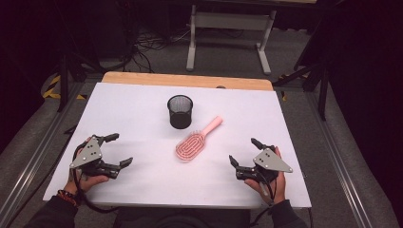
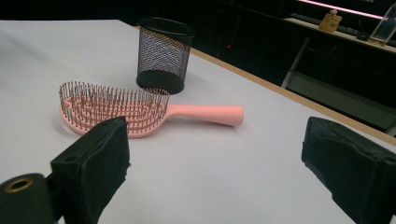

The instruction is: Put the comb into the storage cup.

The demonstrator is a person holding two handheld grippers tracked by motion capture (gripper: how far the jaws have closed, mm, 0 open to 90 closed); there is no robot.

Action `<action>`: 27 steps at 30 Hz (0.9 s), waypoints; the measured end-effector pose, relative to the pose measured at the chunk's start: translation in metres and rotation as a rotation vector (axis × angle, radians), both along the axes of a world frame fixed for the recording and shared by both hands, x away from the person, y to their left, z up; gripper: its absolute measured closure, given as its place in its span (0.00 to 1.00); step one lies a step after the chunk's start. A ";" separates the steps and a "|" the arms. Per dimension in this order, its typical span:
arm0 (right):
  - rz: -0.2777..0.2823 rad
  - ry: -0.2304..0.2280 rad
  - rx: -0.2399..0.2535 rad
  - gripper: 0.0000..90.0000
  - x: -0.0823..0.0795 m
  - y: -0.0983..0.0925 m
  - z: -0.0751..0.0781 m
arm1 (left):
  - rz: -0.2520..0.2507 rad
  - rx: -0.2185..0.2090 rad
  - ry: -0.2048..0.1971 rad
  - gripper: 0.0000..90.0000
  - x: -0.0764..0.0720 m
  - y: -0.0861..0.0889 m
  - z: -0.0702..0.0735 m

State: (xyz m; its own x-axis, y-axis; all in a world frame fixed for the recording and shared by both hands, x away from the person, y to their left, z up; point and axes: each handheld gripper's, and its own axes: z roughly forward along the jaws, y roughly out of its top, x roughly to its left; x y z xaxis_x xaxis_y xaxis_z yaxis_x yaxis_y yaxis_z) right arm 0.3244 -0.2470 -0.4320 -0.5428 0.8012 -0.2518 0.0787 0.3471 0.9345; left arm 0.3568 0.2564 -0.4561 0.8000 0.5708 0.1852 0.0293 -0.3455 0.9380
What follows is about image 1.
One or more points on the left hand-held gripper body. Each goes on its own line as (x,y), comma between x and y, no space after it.
(87,155)

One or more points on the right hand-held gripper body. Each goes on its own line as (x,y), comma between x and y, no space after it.
(269,161)

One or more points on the pink hairbrush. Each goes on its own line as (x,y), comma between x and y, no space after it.
(190,147)

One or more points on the black mesh pen holder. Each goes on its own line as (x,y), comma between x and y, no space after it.
(180,117)

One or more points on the person's left hand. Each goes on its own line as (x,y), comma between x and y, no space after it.
(92,182)

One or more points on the person's right hand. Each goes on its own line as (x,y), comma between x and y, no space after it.
(280,190)

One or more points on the white table mat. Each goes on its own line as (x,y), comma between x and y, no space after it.
(158,177)

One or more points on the yellow black hazard tape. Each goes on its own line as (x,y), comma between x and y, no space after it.
(52,90)
(283,95)

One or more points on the black metal stand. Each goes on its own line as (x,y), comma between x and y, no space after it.
(322,91)
(65,82)

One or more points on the person's dark clothing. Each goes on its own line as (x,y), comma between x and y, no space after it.
(177,220)

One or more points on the wooden table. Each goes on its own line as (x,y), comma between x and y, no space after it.
(190,80)

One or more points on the aluminium floor rail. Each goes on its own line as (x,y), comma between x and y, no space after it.
(31,164)
(339,164)

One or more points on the grey metal desk frame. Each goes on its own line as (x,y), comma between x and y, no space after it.
(231,20)

